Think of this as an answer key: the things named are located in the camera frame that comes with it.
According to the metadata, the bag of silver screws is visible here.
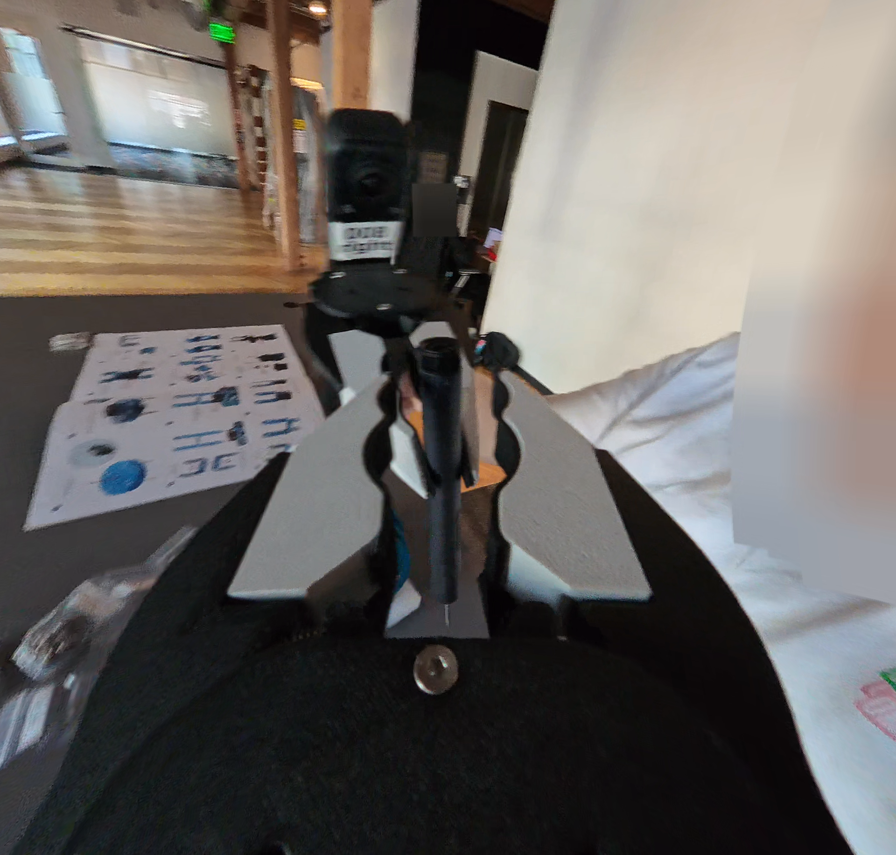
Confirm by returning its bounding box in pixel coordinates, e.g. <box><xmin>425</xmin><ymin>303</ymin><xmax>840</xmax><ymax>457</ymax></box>
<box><xmin>10</xmin><ymin>525</ymin><xmax>198</xmax><ymax>682</ymax></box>

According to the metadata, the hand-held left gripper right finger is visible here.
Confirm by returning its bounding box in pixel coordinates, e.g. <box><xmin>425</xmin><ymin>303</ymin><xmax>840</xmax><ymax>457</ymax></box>
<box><xmin>479</xmin><ymin>368</ymin><xmax>653</xmax><ymax>635</ymax></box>

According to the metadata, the person's white shirt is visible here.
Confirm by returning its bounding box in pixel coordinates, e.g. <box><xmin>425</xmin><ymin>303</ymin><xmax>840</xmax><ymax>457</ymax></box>
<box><xmin>549</xmin><ymin>332</ymin><xmax>896</xmax><ymax>855</ymax></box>

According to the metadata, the wooden pillar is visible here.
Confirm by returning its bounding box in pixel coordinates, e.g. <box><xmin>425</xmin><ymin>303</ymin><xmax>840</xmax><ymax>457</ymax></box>
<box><xmin>328</xmin><ymin>0</ymin><xmax>377</xmax><ymax>112</ymax></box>

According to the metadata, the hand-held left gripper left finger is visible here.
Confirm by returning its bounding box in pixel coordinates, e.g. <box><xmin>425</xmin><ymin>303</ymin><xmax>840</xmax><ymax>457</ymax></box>
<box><xmin>227</xmin><ymin>377</ymin><xmax>396</xmax><ymax>635</ymax></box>

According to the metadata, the black screwdriver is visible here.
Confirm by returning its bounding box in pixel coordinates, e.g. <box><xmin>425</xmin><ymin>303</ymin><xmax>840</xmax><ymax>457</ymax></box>
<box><xmin>414</xmin><ymin>336</ymin><xmax>469</xmax><ymax>628</ymax></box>

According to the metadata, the blue robot arm base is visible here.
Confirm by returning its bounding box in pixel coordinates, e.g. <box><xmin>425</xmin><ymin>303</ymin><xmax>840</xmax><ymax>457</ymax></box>
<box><xmin>391</xmin><ymin>512</ymin><xmax>413</xmax><ymax>593</ymax></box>

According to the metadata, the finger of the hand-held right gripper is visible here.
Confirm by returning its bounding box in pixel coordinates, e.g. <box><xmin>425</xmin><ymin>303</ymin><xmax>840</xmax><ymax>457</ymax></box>
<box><xmin>448</xmin><ymin>313</ymin><xmax>485</xmax><ymax>487</ymax></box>
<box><xmin>304</xmin><ymin>308</ymin><xmax>396</xmax><ymax>411</ymax></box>

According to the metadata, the printed instruction sheet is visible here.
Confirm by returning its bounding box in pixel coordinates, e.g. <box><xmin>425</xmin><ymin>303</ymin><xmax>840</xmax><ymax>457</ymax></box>
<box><xmin>24</xmin><ymin>323</ymin><xmax>328</xmax><ymax>532</ymax></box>

